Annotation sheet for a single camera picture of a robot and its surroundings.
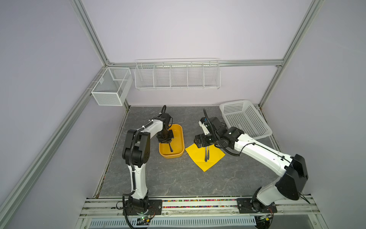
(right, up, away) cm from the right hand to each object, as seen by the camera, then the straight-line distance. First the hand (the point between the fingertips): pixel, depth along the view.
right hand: (200, 140), depth 80 cm
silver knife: (+5, -13, +13) cm, 19 cm away
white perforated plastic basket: (+38, +15, +34) cm, 53 cm away
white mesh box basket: (-61, +35, +22) cm, 74 cm away
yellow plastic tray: (-14, -5, +19) cm, 25 cm away
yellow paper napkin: (0, -11, +13) cm, 17 cm away
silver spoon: (-18, -8, +17) cm, 26 cm away
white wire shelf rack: (-16, +43, +18) cm, 49 cm away
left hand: (-19, -4, +18) cm, 26 cm away
